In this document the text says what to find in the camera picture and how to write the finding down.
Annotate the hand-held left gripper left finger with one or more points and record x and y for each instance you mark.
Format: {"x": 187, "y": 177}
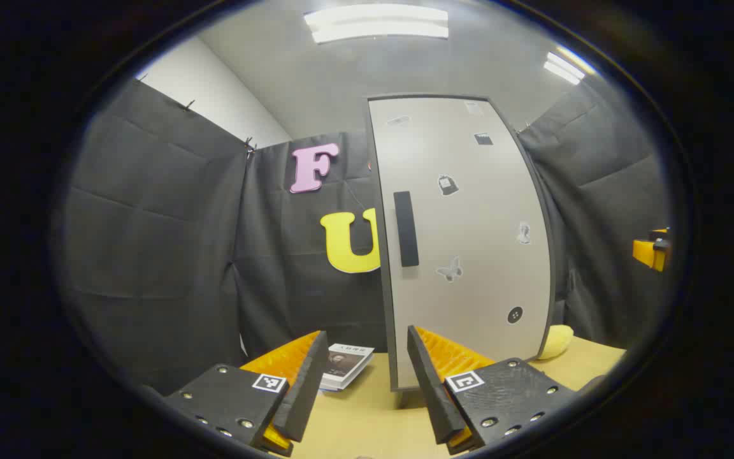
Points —
{"x": 303, "y": 389}

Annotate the yellow round sponge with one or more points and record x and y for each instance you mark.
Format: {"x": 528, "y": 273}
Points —
{"x": 557, "y": 341}

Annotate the white book with portrait cover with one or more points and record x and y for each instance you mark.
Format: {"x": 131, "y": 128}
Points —
{"x": 348, "y": 363}

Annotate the black backdrop cloth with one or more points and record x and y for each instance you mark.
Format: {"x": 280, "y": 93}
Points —
{"x": 150, "y": 242}

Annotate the light grey cabinet door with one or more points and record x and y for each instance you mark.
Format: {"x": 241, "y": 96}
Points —
{"x": 469, "y": 287}

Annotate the dark grey cabinet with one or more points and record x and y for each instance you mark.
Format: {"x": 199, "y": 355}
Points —
{"x": 391, "y": 363}

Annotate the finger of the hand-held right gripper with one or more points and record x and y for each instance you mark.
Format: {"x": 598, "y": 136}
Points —
{"x": 648, "y": 252}

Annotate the small ceiling light panel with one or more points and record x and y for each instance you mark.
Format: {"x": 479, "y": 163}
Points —
{"x": 564, "y": 65}

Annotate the large ceiling light panel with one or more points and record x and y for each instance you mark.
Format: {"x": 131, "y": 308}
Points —
{"x": 376, "y": 22}

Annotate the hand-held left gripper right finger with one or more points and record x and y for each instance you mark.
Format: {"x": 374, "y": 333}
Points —
{"x": 434, "y": 392}

